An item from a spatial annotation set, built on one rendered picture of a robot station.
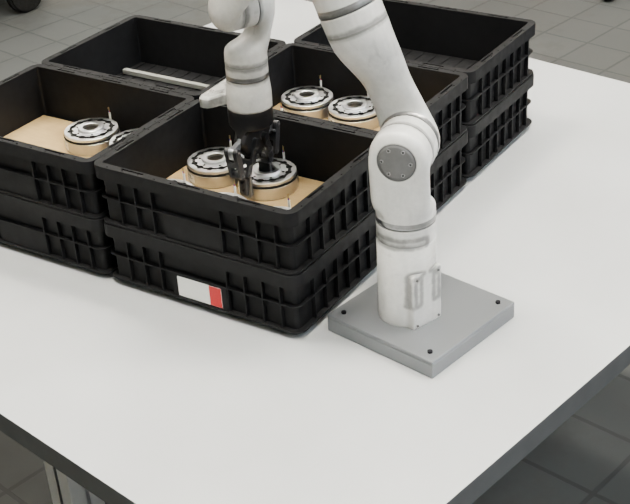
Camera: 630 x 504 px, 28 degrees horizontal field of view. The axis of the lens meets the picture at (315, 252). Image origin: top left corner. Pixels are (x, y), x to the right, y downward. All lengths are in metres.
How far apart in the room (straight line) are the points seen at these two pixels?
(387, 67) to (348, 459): 0.56
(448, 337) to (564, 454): 0.98
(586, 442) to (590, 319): 0.90
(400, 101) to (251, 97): 0.29
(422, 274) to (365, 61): 0.34
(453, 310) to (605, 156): 0.67
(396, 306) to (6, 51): 3.63
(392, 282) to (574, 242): 0.45
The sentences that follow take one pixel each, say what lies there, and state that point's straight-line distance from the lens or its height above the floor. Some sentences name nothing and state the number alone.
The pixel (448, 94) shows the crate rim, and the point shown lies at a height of 0.93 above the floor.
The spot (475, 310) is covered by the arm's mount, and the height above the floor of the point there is 0.73.
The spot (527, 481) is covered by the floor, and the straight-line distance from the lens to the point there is 2.80.
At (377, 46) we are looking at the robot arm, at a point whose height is 1.18.
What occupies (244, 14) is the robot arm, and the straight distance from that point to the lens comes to 1.98.
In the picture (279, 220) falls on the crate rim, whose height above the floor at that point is 0.92.
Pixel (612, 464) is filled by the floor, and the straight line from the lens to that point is 2.86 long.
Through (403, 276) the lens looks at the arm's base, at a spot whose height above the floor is 0.82.
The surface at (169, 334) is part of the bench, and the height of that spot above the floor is 0.70.
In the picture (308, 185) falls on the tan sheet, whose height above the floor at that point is 0.83.
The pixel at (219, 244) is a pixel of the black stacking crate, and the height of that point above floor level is 0.84.
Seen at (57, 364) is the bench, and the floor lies 0.70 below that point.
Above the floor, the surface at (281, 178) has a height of 0.86.
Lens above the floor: 1.83
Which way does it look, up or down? 30 degrees down
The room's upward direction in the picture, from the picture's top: 4 degrees counter-clockwise
